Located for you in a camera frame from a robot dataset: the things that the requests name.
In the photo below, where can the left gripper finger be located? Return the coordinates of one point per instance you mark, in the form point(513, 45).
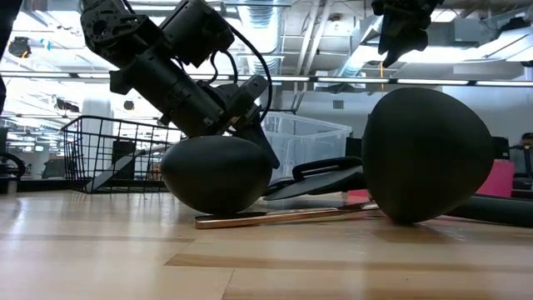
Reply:
point(260, 143)

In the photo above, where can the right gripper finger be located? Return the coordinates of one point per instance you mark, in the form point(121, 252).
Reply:
point(401, 41)

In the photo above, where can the black slotted turner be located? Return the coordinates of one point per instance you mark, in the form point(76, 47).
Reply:
point(297, 168)

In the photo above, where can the rose gold cutlery piece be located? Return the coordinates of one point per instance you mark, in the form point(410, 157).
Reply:
point(291, 216)

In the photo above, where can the black ladle with white label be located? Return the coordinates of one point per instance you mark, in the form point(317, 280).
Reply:
point(424, 154)

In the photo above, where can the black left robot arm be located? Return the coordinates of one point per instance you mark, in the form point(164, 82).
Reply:
point(145, 71)

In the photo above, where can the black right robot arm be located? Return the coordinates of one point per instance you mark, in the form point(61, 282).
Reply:
point(353, 148)

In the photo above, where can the ceiling light strip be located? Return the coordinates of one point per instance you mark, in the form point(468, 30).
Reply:
point(33, 75)
point(504, 83)
point(333, 79)
point(433, 81)

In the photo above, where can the clear plastic container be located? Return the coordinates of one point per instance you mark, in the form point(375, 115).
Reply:
point(316, 141)

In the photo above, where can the black spatula steel neck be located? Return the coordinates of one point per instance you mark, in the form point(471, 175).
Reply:
point(121, 166)

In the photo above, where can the person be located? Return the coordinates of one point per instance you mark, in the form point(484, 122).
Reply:
point(528, 139)

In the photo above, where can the red plastic tray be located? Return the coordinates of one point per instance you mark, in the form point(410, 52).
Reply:
point(497, 179)

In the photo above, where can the silver ceiling duct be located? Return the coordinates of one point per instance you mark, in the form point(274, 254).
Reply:
point(262, 37)

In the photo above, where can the wall vent grille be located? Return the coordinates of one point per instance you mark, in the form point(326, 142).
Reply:
point(338, 104)

